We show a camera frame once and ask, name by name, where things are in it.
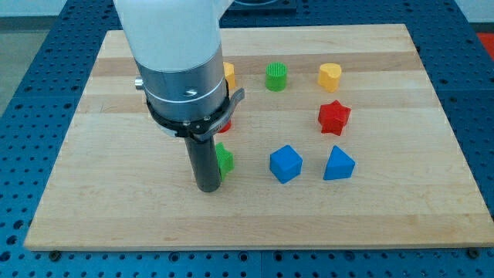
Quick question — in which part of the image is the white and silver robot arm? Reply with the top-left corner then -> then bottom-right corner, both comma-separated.
113,0 -> 233,121

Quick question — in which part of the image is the yellow block behind arm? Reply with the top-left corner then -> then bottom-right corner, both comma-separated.
223,62 -> 236,90

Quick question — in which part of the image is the red block behind arm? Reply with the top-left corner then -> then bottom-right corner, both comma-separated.
219,120 -> 232,133

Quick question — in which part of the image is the blue triangle block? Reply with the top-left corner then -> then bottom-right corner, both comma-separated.
323,145 -> 356,180

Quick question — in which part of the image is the green star block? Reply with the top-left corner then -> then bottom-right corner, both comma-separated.
215,142 -> 235,181

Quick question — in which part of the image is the blue cube block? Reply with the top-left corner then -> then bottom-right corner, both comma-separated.
269,145 -> 303,184

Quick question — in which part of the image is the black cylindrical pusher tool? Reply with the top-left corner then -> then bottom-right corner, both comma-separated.
184,137 -> 222,192

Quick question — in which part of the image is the green cylinder block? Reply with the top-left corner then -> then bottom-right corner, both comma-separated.
265,62 -> 288,91

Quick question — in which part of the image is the red star block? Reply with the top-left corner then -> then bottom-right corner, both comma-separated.
318,100 -> 351,136

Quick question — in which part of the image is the wooden board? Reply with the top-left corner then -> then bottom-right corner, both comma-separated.
25,24 -> 493,251

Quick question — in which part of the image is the yellow heart block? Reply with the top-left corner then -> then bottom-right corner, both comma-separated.
317,63 -> 342,93

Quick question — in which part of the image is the black clamp ring with lever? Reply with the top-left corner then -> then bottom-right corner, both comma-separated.
145,87 -> 246,142

